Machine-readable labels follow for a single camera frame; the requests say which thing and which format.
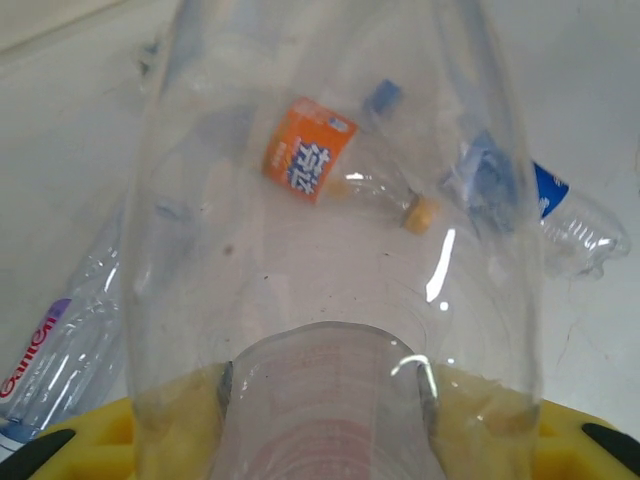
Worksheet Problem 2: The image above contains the clear Ganten water bottle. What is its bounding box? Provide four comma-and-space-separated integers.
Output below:
0, 204, 129, 446

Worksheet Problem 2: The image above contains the blue label cola bottle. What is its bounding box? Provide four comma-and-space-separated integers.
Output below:
362, 78, 632, 281

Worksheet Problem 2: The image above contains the orange label clear bottle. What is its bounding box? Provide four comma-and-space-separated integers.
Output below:
199, 94, 442, 236

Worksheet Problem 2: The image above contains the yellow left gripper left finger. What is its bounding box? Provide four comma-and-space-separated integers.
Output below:
0, 362, 234, 480

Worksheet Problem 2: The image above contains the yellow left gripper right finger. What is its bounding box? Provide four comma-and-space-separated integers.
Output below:
417, 362, 640, 480

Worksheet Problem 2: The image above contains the large clear red-label bottle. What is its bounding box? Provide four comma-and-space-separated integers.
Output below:
119, 0, 546, 480

